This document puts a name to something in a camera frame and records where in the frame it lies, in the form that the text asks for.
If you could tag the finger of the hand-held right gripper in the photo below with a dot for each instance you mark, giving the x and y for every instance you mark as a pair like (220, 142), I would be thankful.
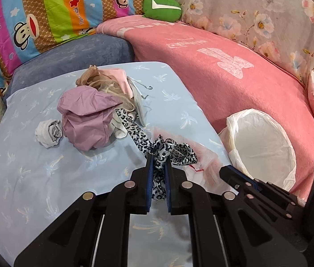
(230, 175)

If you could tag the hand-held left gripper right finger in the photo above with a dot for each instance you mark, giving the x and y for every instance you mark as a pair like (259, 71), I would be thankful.
(168, 179)

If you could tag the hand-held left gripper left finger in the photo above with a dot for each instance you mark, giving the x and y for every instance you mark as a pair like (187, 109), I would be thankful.
(149, 179)

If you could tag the waste bin with white liner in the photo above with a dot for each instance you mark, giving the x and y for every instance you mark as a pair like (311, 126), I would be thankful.
(259, 144)

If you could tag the leopard print scarf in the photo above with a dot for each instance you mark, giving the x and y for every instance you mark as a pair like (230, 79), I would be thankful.
(138, 136)

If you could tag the white sock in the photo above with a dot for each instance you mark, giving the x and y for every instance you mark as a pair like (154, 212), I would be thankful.
(118, 130)

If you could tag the pale grey cloth with hooks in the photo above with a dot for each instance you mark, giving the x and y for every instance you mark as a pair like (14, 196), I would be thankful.
(139, 105)

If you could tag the pink blanket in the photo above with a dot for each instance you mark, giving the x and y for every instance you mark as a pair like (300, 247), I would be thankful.
(215, 89)

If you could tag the purple cloth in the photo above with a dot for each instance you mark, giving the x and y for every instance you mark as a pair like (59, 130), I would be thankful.
(84, 116)

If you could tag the pink cloth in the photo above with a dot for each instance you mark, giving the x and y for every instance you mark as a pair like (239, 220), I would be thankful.
(118, 79)

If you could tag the rolled grey sock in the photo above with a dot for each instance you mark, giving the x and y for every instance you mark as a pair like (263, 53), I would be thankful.
(49, 133)

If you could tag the light blue tablecloth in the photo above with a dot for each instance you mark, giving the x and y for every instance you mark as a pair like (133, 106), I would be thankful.
(34, 186)

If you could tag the blue-grey cushion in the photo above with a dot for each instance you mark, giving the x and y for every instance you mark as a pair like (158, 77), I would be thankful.
(76, 52)

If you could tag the floral cloth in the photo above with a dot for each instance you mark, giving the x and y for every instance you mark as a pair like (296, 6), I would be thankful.
(243, 5)

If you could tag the green pillow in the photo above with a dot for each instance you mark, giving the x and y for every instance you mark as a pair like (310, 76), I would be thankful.
(159, 8)

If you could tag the striped monkey print quilt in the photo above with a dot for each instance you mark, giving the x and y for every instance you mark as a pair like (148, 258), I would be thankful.
(48, 14)

